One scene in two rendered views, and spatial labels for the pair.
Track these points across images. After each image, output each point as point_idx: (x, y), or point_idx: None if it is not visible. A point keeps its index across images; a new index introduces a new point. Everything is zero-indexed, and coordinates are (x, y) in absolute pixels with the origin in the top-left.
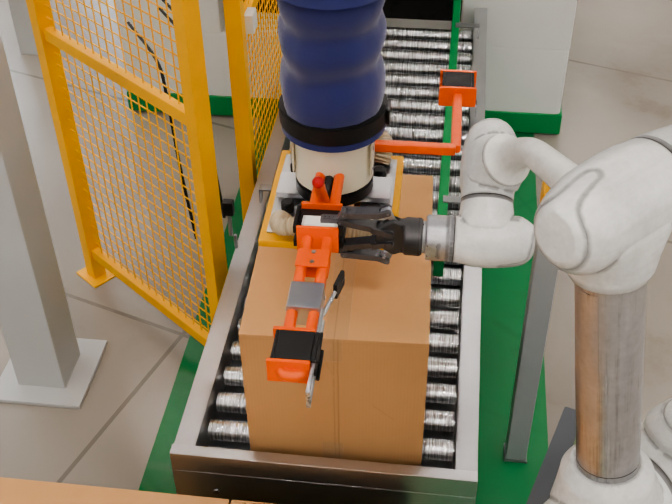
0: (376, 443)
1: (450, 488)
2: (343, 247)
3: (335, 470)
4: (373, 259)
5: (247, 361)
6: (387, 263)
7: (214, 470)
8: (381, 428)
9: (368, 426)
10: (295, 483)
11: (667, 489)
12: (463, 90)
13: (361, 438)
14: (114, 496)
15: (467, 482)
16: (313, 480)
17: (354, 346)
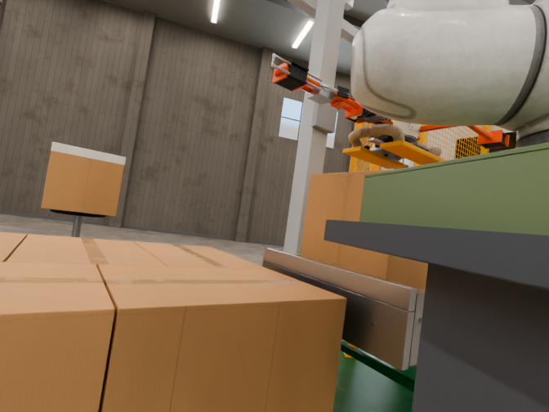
0: (359, 266)
1: (390, 294)
2: (366, 114)
3: (324, 266)
4: (379, 117)
5: (310, 193)
6: (385, 118)
7: (275, 262)
8: (363, 251)
9: (356, 248)
10: (304, 277)
11: (521, 5)
12: (493, 132)
13: (350, 260)
14: (234, 257)
15: (403, 288)
16: (312, 275)
17: (358, 176)
